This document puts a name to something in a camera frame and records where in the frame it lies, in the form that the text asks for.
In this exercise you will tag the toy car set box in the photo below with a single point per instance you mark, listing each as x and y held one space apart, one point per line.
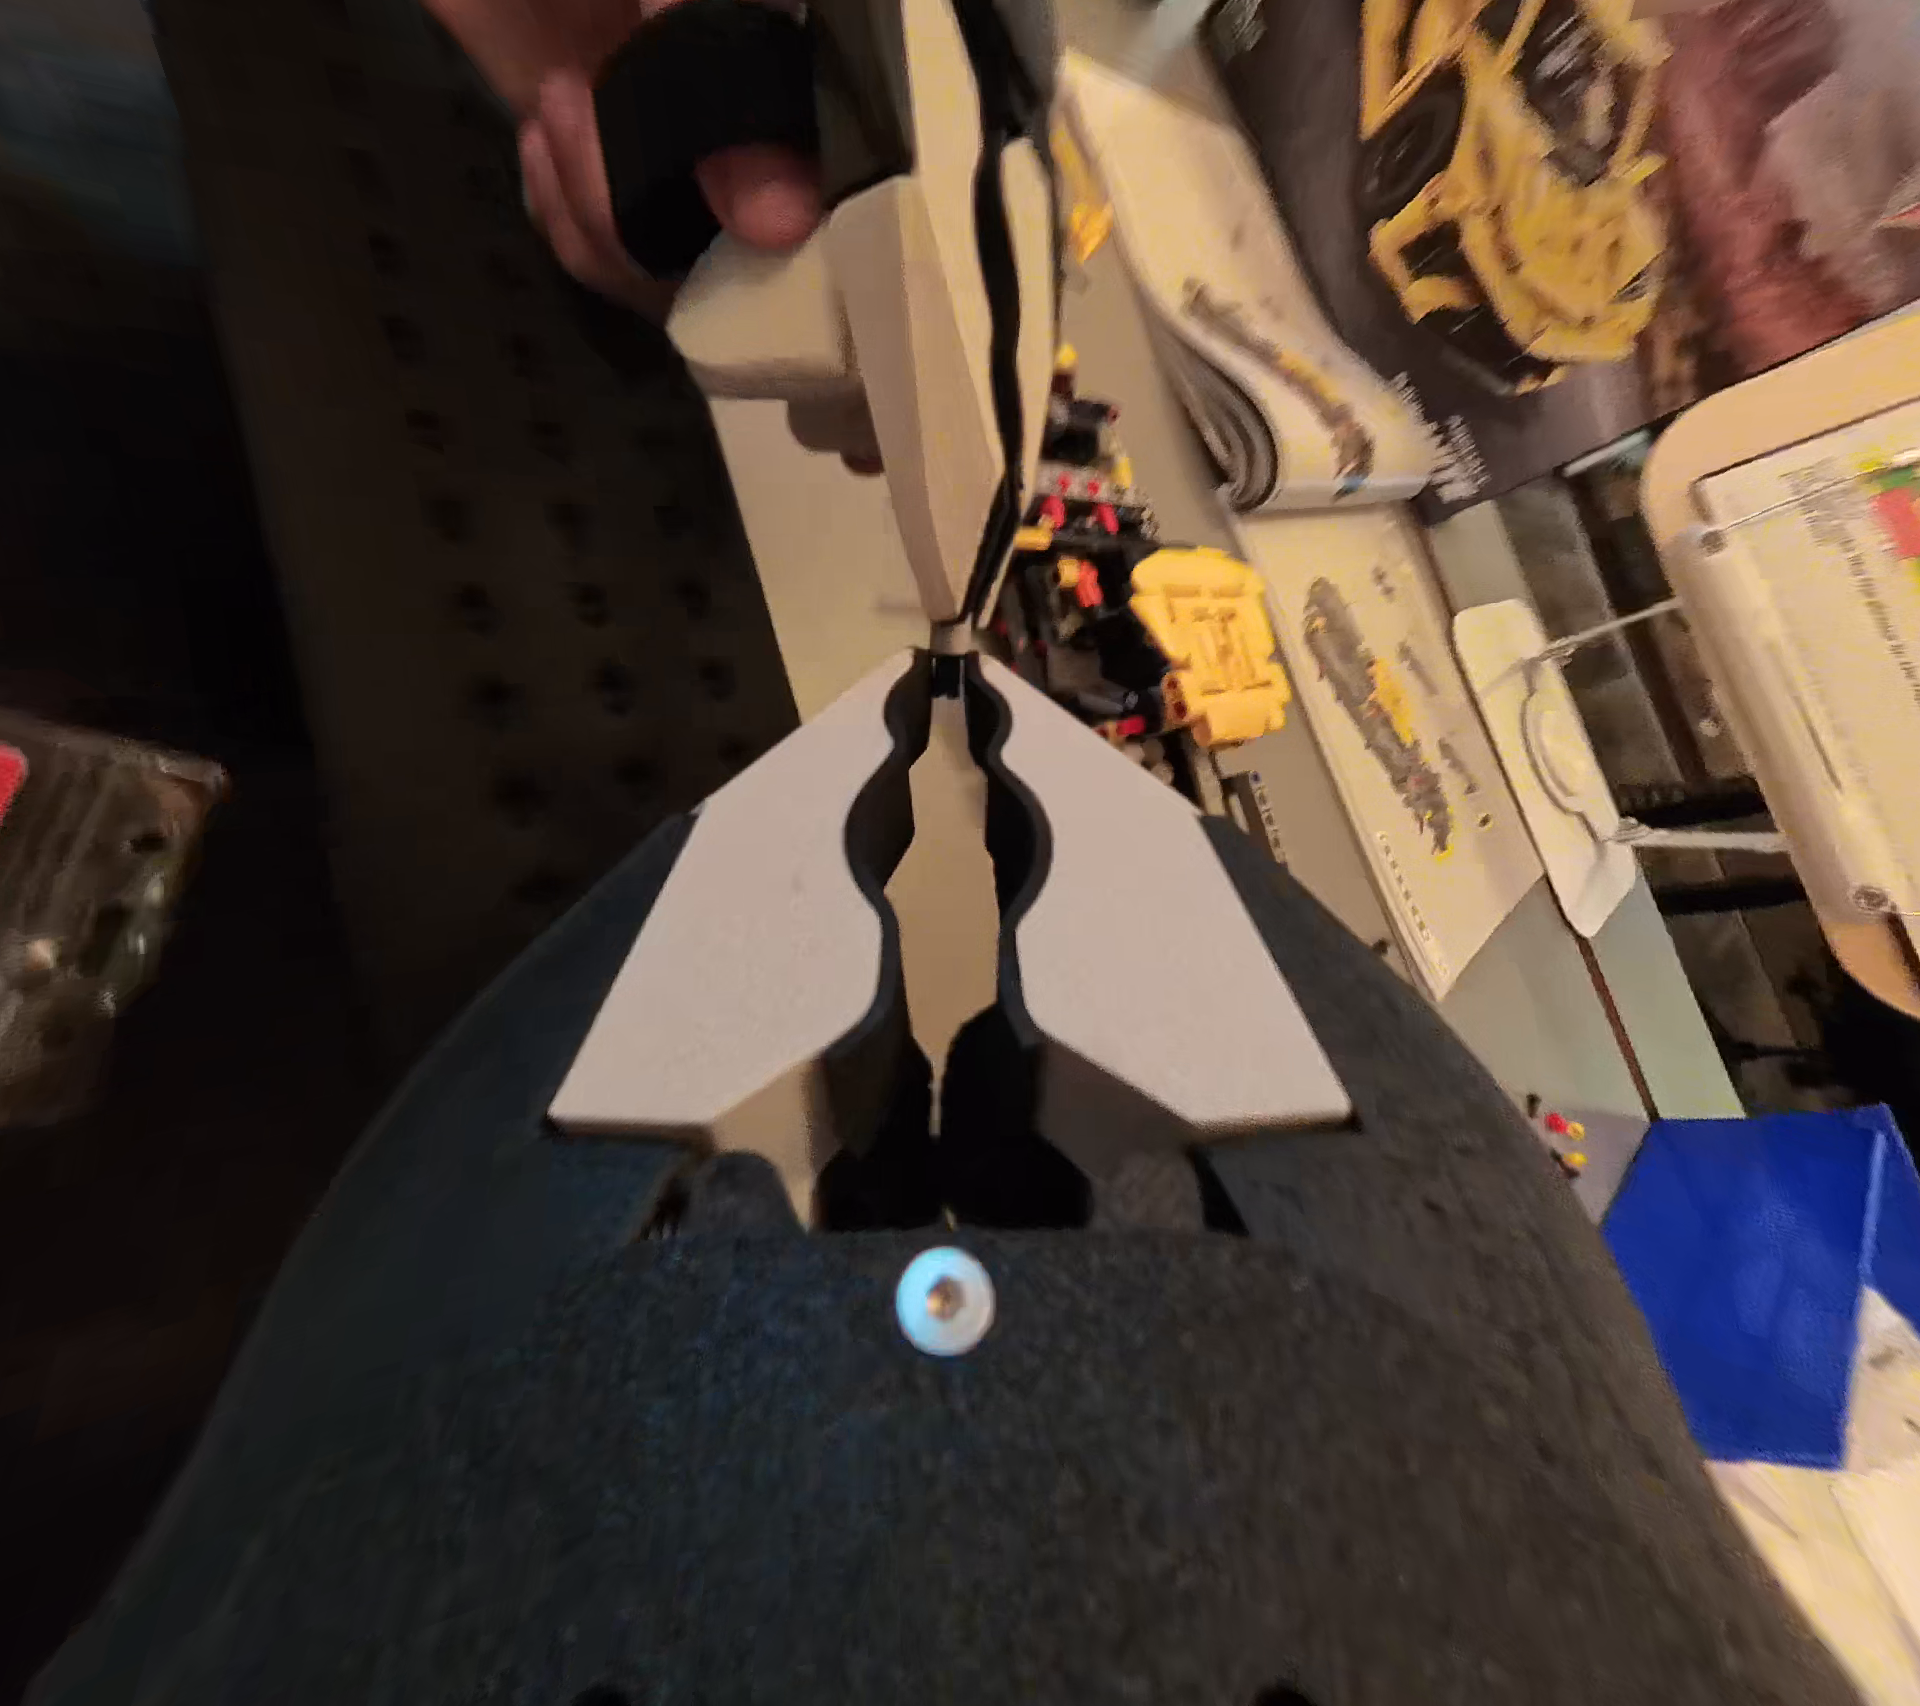
1500 160

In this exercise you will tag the scattered small toy pins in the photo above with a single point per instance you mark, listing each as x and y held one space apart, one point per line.
1560 1129

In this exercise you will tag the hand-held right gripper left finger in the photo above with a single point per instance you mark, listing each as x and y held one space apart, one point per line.
721 971

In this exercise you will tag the blue plastic bin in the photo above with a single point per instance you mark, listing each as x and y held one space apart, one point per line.
1741 1286

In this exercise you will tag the crumpled white paper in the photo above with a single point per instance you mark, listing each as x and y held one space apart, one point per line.
1860 1557

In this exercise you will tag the toy car chassis model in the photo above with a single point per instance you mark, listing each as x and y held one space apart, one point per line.
1208 649

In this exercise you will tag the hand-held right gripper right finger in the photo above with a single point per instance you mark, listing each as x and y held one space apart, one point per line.
1171 971

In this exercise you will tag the open instruction booklet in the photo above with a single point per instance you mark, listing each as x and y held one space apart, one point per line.
1320 416

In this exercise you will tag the grey black connector pin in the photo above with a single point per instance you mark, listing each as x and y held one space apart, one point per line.
949 656

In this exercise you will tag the clear plastic parts bag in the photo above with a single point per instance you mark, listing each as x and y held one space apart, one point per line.
91 926

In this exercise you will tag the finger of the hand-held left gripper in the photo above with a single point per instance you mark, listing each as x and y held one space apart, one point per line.
1039 266
923 356

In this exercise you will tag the grey desk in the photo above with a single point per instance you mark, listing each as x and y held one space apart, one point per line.
811 550

